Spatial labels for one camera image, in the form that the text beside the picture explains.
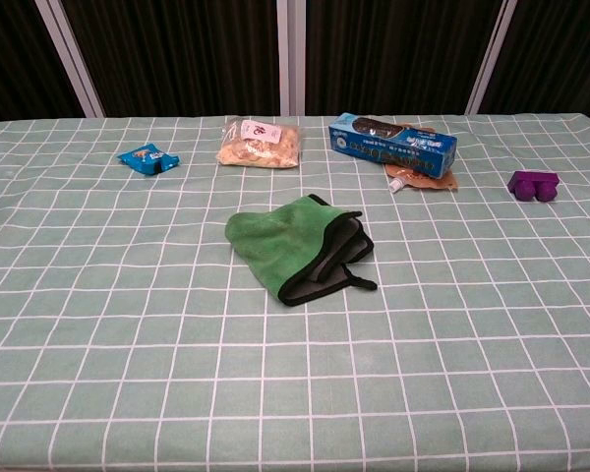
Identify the dark pleated curtain panel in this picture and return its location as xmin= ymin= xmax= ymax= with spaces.
xmin=477 ymin=0 xmax=590 ymax=115
xmin=304 ymin=0 xmax=503 ymax=117
xmin=0 ymin=0 xmax=86 ymax=125
xmin=61 ymin=0 xmax=281 ymax=118

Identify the blue cookie box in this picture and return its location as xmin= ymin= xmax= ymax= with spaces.
xmin=327 ymin=112 xmax=458 ymax=180

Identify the green cloth with black trim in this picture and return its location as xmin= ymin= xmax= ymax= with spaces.
xmin=224 ymin=193 xmax=379 ymax=308

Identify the clear bag of beige snacks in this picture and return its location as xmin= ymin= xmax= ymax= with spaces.
xmin=215 ymin=116 xmax=302 ymax=170

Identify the white partition post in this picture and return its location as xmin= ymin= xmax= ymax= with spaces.
xmin=276 ymin=0 xmax=307 ymax=117
xmin=33 ymin=0 xmax=105 ymax=118
xmin=464 ymin=0 xmax=518 ymax=116

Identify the green white checked tablecloth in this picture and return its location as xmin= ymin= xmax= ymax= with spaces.
xmin=0 ymin=112 xmax=590 ymax=472

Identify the small blue snack packet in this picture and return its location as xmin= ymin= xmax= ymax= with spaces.
xmin=116 ymin=143 xmax=181 ymax=177

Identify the brown spout pouch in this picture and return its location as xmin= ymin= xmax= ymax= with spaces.
xmin=383 ymin=125 xmax=459 ymax=194

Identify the purple toy block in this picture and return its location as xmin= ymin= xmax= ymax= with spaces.
xmin=506 ymin=169 xmax=561 ymax=204

